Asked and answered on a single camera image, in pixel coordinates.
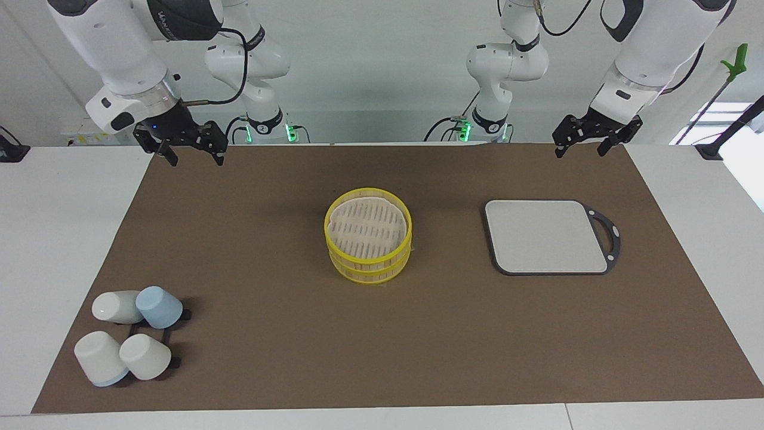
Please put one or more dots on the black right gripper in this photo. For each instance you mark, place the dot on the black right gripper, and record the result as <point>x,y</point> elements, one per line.
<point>173,126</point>

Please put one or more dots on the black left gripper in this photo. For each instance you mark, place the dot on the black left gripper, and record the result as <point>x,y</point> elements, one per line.
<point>603,122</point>

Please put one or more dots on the yellow-rimmed bamboo steamer lid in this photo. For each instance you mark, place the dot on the yellow-rimmed bamboo steamer lid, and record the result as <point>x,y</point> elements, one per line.
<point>369,227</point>

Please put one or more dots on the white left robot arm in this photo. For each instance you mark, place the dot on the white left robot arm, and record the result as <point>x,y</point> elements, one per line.
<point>656,48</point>

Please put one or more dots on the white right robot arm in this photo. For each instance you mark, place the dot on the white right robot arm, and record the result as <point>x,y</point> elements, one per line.
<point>119,48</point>

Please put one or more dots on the yellow-rimmed bamboo steamer basket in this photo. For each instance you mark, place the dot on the yellow-rimmed bamboo steamer basket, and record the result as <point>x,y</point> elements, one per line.
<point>370,275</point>

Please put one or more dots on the white box with yellow label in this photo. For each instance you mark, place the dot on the white box with yellow label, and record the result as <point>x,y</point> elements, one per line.
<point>74,134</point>

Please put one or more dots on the grey cutting board black rim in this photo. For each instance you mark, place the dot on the grey cutting board black rim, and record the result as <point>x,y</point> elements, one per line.
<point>546,236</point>

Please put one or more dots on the black clamp stand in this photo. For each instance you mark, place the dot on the black clamp stand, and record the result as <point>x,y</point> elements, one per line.
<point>713,150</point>

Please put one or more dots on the green-tipped metal rod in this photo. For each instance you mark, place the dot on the green-tipped metal rod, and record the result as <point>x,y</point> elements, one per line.
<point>735,63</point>

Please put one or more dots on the light blue cup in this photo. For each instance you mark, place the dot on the light blue cup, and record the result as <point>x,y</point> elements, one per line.
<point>160,307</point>

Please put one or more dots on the black table clamp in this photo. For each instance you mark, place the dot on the black table clamp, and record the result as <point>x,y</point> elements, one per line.
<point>11,152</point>

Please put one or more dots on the white cup lying sideways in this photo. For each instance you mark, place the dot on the white cup lying sideways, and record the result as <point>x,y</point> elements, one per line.
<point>113,307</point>

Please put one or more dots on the plain white cup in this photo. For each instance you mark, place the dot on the plain white cup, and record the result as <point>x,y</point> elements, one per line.
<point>145,357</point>

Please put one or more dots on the white cup with blue rim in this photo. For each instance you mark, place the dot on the white cup with blue rim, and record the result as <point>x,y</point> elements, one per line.
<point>98,358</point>

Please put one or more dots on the brown table mat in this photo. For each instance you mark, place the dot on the brown table mat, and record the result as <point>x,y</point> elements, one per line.
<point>418,334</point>

